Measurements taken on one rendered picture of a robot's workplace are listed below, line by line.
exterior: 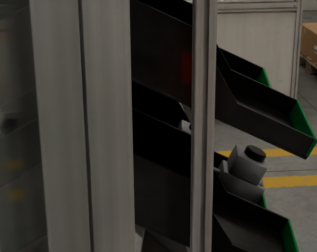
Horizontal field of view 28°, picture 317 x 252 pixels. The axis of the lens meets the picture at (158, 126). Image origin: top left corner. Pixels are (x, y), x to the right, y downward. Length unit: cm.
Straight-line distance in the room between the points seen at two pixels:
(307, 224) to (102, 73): 321
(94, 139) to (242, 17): 447
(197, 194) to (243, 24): 404
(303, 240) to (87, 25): 307
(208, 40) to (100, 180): 41
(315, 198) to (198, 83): 307
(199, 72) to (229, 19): 403
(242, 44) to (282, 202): 152
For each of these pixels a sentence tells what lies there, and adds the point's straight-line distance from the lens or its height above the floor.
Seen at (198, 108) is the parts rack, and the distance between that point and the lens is 59.
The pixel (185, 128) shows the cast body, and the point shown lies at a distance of 85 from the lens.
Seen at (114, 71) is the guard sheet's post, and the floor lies 156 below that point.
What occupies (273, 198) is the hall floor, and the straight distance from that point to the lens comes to 360.
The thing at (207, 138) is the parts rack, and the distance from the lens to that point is 61.
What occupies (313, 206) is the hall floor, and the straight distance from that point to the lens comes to 355.
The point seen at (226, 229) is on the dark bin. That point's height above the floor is 122.
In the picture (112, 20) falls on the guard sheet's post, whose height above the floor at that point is 157.
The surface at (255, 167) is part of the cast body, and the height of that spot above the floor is 125.
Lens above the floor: 160
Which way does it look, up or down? 20 degrees down
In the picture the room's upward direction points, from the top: straight up
